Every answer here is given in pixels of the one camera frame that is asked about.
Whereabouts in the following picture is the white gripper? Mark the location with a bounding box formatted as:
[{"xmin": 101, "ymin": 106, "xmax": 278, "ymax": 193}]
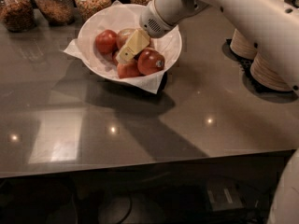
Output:
[{"xmin": 115, "ymin": 0, "xmax": 170, "ymax": 64}]

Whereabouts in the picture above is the large yellow-red apple top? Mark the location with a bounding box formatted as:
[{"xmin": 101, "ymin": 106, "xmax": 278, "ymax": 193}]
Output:
[{"xmin": 116, "ymin": 28, "xmax": 135, "ymax": 49}]

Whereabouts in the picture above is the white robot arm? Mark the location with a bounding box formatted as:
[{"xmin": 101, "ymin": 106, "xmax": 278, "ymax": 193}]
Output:
[{"xmin": 117, "ymin": 0, "xmax": 299, "ymax": 91}]

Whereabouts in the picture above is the small apple center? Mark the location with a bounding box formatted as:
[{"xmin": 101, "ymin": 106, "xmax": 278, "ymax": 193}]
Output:
[{"xmin": 112, "ymin": 50, "xmax": 119, "ymax": 66}]

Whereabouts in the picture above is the red-yellow apple front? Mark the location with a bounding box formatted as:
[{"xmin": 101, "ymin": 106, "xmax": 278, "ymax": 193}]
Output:
[{"xmin": 117, "ymin": 60, "xmax": 141, "ymax": 78}]

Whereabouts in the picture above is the red apple with sticker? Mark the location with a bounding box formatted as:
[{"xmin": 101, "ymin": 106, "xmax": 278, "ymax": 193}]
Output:
[{"xmin": 137, "ymin": 48, "xmax": 165, "ymax": 76}]

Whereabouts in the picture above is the red apple left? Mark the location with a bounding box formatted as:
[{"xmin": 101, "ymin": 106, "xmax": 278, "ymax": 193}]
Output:
[{"xmin": 95, "ymin": 30, "xmax": 117, "ymax": 54}]

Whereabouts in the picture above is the white bowl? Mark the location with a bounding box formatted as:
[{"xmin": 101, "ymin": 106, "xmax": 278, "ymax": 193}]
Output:
[{"xmin": 77, "ymin": 3, "xmax": 183, "ymax": 83}]

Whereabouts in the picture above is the paper bowl stack back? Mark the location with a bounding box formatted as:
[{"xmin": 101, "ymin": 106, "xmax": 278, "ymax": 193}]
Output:
[{"xmin": 230, "ymin": 29, "xmax": 257, "ymax": 60}]

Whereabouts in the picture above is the paper bowl stack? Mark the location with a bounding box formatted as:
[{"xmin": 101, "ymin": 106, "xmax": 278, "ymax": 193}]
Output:
[
  {"xmin": 250, "ymin": 53, "xmax": 292, "ymax": 91},
  {"xmin": 230, "ymin": 29, "xmax": 257, "ymax": 60}
]

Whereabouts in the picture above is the paper bowl stack front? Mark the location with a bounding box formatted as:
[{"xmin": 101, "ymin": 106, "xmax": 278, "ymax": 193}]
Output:
[{"xmin": 250, "ymin": 53, "xmax": 292, "ymax": 91}]

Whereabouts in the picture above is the white paper liner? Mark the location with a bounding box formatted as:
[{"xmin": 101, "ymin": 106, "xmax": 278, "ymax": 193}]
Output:
[{"xmin": 63, "ymin": 0, "xmax": 180, "ymax": 95}]

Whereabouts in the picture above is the glass jar far left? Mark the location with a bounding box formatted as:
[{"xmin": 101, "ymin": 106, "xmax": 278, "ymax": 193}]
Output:
[{"xmin": 0, "ymin": 0, "xmax": 35, "ymax": 32}]

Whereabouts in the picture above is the black rubber mat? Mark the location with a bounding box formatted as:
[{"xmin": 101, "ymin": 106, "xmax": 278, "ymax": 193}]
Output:
[{"xmin": 230, "ymin": 49, "xmax": 287, "ymax": 94}]

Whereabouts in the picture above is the dark device under table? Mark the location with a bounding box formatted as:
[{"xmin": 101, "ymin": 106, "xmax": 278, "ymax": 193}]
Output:
[{"xmin": 183, "ymin": 179, "xmax": 250, "ymax": 217}]

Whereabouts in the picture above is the black cable under table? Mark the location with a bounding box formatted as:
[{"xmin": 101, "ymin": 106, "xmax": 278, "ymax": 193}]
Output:
[{"xmin": 96, "ymin": 193, "xmax": 135, "ymax": 224}]

